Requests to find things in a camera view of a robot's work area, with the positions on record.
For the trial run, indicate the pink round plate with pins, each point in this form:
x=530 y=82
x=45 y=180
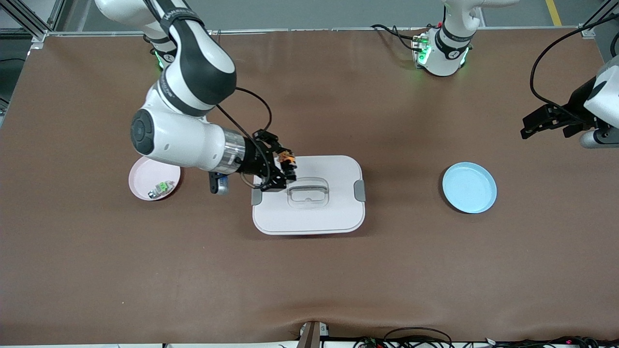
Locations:
x=145 y=181

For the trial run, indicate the white lidded box grey clasps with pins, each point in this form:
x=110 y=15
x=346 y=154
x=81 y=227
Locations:
x=309 y=217

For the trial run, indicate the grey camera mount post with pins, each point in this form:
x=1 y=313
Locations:
x=309 y=336

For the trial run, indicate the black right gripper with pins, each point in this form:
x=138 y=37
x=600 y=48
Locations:
x=252 y=158

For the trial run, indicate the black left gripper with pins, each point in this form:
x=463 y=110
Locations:
x=575 y=105

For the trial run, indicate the green and white switch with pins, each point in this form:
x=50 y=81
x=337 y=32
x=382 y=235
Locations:
x=164 y=186

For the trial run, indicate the light blue round plate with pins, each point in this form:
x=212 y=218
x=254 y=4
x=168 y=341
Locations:
x=469 y=188

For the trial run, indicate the aluminium frame profile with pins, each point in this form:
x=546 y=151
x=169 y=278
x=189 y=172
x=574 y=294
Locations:
x=38 y=38
x=587 y=30

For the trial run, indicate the brown table mat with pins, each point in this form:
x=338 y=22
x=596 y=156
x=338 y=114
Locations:
x=309 y=280

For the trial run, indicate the orange and black switch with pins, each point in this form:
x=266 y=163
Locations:
x=287 y=155

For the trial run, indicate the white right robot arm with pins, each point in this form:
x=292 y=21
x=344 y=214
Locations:
x=184 y=140

